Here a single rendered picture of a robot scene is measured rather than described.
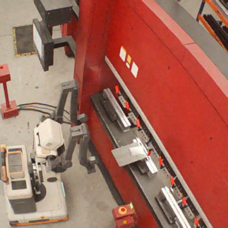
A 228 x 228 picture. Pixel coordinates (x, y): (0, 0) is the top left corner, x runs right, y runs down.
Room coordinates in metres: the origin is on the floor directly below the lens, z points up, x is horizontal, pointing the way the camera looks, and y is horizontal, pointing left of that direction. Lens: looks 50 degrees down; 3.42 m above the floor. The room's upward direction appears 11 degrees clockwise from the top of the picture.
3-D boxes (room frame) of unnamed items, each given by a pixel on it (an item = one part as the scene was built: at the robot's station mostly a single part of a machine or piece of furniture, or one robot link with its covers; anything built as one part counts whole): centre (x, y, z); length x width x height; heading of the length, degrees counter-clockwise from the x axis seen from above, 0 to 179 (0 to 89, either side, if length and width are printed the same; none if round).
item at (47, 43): (2.39, 0.79, 1.42); 0.45 x 0.12 x 0.36; 34
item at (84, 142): (1.32, 0.15, 1.40); 0.11 x 0.06 x 0.43; 22
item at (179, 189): (1.21, -0.65, 1.26); 0.15 x 0.09 x 0.17; 34
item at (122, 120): (2.15, -0.03, 0.92); 0.50 x 0.06 x 0.10; 34
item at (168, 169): (1.38, -0.54, 1.26); 0.15 x 0.09 x 0.17; 34
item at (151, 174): (1.65, -0.37, 0.92); 0.39 x 0.06 x 0.10; 34
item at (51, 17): (2.48, 0.75, 1.53); 0.51 x 0.25 x 0.85; 34
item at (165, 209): (1.16, -0.62, 0.89); 0.30 x 0.05 x 0.03; 34
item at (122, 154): (1.61, -0.21, 1.00); 0.26 x 0.18 x 0.01; 124
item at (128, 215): (1.09, -0.29, 0.75); 0.20 x 0.16 x 0.18; 26
